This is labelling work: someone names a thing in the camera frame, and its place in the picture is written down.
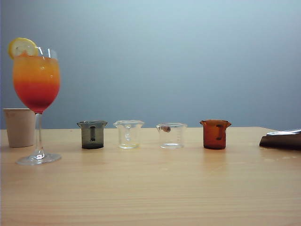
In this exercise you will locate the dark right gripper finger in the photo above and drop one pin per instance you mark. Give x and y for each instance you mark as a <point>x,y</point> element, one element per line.
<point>282,141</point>

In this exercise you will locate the silver-taped right gripper finger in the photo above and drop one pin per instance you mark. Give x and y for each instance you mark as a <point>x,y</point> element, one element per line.
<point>285,132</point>

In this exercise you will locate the yellow lemon slice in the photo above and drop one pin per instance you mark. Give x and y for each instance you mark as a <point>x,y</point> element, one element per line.
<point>21,46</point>

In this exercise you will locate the beige paper cup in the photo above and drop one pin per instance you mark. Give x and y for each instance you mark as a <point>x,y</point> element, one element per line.
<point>20,129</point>

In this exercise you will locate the small amber beaker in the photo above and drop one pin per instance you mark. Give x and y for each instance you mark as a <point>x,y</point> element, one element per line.
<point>211,136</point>

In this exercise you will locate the clear graduated beaker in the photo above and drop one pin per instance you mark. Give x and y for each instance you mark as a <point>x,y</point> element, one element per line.
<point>171,137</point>

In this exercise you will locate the clear beaker with yellow residue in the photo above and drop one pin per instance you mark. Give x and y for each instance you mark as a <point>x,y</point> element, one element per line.
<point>128,134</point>

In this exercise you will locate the small grey tinted beaker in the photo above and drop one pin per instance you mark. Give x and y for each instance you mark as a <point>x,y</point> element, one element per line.
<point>85,139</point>

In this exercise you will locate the wine glass with orange-red drink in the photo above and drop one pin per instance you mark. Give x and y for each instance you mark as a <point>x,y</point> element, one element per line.
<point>35,77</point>

